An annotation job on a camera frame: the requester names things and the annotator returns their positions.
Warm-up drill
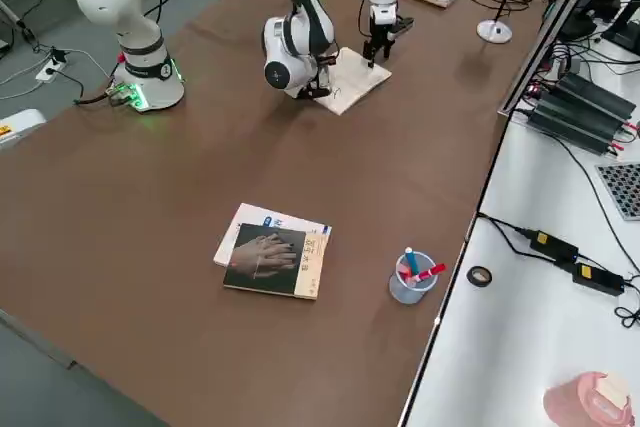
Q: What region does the aluminium frame post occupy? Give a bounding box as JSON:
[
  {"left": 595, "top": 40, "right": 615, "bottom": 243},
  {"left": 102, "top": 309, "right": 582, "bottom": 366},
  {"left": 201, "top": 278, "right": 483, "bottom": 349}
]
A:
[{"left": 497, "top": 0, "right": 619, "bottom": 117}]

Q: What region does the white notebook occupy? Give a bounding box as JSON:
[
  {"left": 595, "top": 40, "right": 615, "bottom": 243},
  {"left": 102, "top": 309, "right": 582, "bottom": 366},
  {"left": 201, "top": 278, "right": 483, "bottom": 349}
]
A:
[{"left": 314, "top": 46, "right": 393, "bottom": 117}]

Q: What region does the white floor power strip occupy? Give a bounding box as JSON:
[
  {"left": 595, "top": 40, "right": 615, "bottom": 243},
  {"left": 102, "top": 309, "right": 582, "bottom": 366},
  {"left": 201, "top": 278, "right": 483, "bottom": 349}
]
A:
[{"left": 34, "top": 59, "right": 65, "bottom": 83}]

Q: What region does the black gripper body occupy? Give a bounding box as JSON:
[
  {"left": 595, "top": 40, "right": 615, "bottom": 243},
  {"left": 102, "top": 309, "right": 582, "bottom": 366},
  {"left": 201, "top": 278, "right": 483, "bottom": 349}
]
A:
[
  {"left": 369, "top": 16, "right": 415, "bottom": 46},
  {"left": 312, "top": 53, "right": 338, "bottom": 85}
]

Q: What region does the red marker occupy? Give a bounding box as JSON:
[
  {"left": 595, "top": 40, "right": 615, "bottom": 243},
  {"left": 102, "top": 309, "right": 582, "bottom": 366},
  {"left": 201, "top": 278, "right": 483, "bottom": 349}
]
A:
[{"left": 410, "top": 263, "right": 447, "bottom": 284}]

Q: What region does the white control box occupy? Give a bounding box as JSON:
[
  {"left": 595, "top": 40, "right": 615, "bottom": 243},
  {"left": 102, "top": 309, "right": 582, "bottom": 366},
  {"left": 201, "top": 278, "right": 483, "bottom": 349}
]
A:
[{"left": 0, "top": 109, "right": 47, "bottom": 151}]

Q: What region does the dark power supply brick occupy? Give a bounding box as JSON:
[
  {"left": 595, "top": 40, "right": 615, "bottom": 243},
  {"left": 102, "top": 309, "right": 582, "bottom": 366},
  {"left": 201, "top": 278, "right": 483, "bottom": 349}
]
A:
[
  {"left": 554, "top": 70, "right": 639, "bottom": 121},
  {"left": 527, "top": 96, "right": 632, "bottom": 154}
]

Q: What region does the perforated metal plate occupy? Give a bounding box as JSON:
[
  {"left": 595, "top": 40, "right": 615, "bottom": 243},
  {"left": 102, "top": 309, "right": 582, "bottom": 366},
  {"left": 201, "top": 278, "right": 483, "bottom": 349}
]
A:
[{"left": 597, "top": 162, "right": 640, "bottom": 222}]

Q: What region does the pink cup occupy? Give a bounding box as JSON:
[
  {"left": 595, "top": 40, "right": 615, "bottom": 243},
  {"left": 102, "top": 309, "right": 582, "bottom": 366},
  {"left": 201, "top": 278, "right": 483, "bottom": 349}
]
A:
[{"left": 543, "top": 371, "right": 635, "bottom": 427}]

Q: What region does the white book blue label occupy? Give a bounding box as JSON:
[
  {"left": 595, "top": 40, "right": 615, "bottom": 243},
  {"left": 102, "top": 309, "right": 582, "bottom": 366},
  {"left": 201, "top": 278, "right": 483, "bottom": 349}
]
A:
[{"left": 212, "top": 202, "right": 333, "bottom": 268}]

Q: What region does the dark book with hands cover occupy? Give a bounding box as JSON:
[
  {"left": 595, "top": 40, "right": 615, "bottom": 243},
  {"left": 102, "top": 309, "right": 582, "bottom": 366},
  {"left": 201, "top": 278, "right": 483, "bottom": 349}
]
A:
[{"left": 222, "top": 223, "right": 329, "bottom": 301}]

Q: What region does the black power adapter yellow label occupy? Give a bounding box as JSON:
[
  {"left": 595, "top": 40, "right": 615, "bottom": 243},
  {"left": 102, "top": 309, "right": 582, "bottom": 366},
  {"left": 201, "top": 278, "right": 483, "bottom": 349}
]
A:
[
  {"left": 572, "top": 261, "right": 626, "bottom": 297},
  {"left": 529, "top": 229, "right": 580, "bottom": 261}
]

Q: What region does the blue marker white end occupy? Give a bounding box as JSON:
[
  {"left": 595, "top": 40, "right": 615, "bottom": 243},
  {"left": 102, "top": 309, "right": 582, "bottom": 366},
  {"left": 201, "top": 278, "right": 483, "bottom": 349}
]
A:
[{"left": 403, "top": 245, "right": 422, "bottom": 282}]

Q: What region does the clear pen cup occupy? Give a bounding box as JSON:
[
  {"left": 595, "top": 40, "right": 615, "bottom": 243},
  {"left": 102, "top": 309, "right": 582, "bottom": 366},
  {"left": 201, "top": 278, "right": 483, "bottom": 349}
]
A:
[{"left": 388, "top": 250, "right": 437, "bottom": 306}]

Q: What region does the black tape roll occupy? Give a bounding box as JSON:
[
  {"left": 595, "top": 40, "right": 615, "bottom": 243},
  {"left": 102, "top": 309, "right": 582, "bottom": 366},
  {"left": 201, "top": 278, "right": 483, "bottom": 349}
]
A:
[{"left": 466, "top": 264, "right": 493, "bottom": 289}]

